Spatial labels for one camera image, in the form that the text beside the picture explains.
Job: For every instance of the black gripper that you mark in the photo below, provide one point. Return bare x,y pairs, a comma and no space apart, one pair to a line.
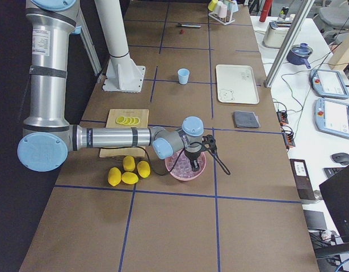
192,156

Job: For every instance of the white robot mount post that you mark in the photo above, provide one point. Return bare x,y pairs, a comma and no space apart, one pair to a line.
122,74

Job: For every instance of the metal muddler stick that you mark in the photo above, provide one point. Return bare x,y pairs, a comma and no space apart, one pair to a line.
188,25

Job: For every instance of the teach pendant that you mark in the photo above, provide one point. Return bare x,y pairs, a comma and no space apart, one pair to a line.
332,117
328,83

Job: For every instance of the yellow lemon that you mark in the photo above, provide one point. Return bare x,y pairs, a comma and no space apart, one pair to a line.
129,164
143,169
114,176
129,178

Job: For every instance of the grey folded cloth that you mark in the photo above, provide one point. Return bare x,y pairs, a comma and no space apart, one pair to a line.
246,119

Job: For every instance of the blue pot with lid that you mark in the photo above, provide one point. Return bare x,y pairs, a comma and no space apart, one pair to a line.
299,54

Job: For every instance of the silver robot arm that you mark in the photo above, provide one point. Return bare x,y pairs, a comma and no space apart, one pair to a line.
47,136

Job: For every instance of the lemon slices row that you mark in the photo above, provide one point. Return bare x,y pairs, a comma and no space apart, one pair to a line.
127,120

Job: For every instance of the yellow lemon right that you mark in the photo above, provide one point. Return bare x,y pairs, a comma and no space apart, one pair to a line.
143,169

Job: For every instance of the teach pendant far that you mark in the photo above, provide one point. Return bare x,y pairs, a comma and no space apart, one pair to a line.
328,83

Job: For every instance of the teach pendant near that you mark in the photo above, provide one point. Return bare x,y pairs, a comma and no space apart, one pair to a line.
332,117

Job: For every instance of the yellow lemon front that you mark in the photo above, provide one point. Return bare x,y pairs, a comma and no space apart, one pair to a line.
129,178

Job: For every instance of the aluminium frame post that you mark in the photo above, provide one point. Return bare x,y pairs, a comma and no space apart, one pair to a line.
288,41

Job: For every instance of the black computer mouse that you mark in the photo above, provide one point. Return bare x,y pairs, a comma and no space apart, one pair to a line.
340,158

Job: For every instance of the light blue plastic cup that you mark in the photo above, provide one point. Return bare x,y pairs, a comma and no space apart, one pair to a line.
183,75

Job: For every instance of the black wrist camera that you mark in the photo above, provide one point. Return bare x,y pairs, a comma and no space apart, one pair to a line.
209,142

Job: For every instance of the yellow lemon far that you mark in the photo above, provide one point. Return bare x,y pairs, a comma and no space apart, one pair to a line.
129,164

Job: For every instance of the black box with label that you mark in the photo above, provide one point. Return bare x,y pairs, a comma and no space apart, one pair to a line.
302,180

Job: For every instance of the cup rack with holder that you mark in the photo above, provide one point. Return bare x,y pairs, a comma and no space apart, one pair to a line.
222,11

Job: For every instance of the clear ice cubes pile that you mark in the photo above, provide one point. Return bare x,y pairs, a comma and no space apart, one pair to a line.
181,165

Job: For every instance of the cream bear tray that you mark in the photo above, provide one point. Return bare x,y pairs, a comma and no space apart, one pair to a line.
236,84

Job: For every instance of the wooden cutting board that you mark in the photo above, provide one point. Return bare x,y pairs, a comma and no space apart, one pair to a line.
113,114

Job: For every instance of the yellow lemon left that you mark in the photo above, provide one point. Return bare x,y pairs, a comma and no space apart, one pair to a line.
114,176

